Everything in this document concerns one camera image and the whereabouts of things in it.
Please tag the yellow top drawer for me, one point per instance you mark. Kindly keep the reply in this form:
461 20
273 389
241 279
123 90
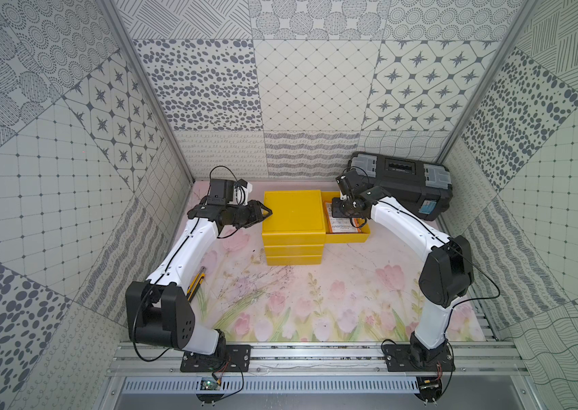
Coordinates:
350 238

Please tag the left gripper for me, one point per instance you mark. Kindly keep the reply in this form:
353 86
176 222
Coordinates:
246 213

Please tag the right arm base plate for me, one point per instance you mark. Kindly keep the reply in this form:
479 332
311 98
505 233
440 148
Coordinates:
415 358

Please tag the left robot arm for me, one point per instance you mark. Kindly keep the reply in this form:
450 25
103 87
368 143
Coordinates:
159 311

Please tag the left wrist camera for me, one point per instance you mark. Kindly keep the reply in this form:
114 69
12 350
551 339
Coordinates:
229 192

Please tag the orange seed bag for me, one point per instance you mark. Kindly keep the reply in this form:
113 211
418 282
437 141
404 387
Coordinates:
338 225

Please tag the aluminium mounting rail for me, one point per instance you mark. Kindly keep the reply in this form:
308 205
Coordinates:
270 359

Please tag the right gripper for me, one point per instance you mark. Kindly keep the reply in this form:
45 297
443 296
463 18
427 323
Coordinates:
335 207

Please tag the black toolbox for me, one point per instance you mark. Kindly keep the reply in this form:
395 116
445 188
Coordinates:
424 188

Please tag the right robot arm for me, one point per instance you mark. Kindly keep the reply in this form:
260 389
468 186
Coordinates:
447 271

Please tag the yellow utility knife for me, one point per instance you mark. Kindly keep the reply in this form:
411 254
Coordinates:
195 284

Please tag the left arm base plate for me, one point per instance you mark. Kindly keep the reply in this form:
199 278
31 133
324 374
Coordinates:
230 358

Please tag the yellow drawer cabinet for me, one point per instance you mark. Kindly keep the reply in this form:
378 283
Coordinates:
295 233

